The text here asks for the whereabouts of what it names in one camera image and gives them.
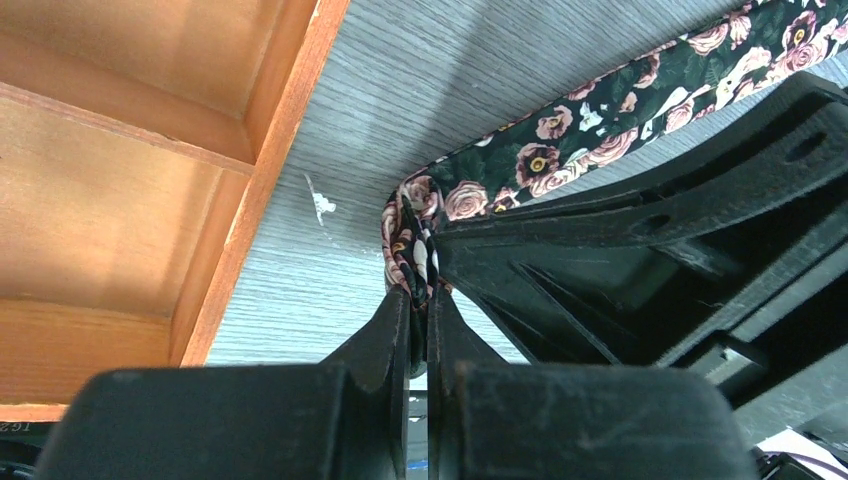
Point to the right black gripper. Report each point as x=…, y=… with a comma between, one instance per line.
x=730, y=258

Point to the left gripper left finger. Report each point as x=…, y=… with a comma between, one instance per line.
x=341, y=418

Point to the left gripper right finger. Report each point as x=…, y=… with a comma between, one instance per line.
x=490, y=419

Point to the black pink floral tie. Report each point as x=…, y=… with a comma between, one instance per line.
x=748, y=49

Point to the orange wooden compartment tray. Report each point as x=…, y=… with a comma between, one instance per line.
x=140, y=144

